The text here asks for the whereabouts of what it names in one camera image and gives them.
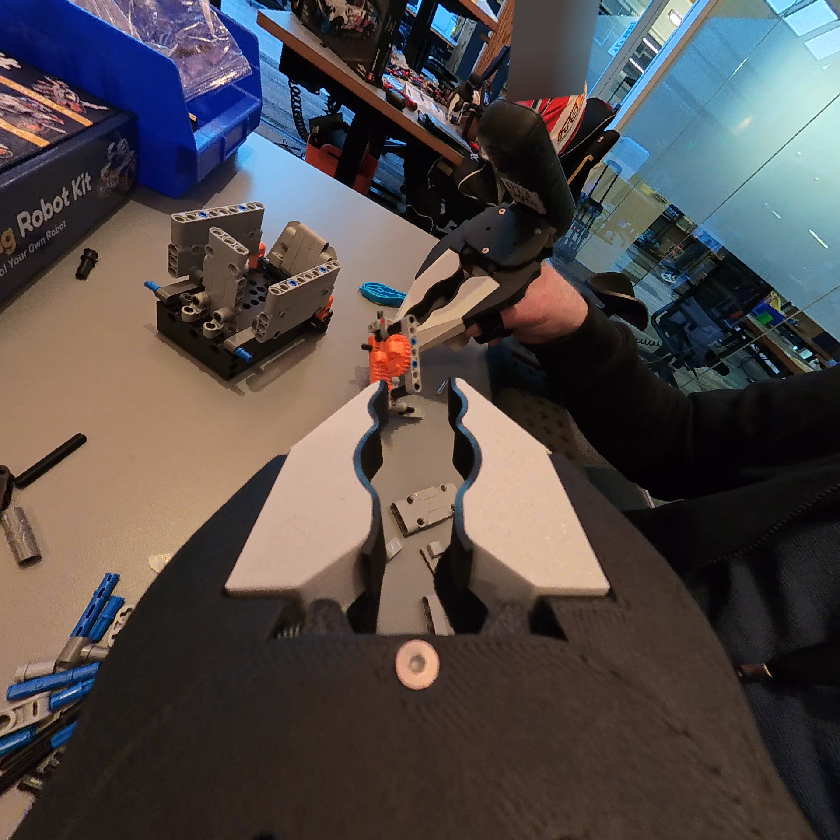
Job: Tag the pile of plastic building pieces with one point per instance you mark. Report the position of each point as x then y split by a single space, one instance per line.
59 670

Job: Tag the wooden work table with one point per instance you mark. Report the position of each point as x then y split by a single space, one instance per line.
355 66

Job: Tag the black angled axle piece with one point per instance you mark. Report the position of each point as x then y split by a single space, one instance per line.
46 462

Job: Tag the grey pin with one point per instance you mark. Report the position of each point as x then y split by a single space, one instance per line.
20 536

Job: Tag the cyan curved rim piece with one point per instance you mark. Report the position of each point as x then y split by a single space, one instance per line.
382 292

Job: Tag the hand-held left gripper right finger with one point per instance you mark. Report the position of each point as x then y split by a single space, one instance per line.
532 525

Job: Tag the blue storage bin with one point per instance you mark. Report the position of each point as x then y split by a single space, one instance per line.
184 118

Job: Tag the blue robot kit box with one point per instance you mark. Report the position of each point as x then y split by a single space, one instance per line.
53 184

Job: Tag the person's right hand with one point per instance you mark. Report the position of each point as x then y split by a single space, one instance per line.
545 309

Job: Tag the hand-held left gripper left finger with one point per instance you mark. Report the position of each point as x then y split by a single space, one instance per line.
302 525

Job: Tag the small orange grey subassembly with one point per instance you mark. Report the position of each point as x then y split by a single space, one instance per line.
402 365

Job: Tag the person's right forearm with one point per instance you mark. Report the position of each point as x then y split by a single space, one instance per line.
683 407

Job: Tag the clear plastic bags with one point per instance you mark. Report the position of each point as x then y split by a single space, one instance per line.
171 40

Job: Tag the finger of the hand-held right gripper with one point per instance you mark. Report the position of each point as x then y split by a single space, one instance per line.
433 282
460 309

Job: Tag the small orange gear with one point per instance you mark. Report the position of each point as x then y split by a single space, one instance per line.
385 357

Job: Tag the short black pin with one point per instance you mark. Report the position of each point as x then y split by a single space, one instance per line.
87 263

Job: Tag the light grey panel piece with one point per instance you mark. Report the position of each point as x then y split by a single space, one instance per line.
420 508

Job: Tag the grey black robot model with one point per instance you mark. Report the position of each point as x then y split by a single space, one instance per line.
243 289

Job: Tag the small grey bracket piece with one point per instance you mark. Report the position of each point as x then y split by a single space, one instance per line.
433 613

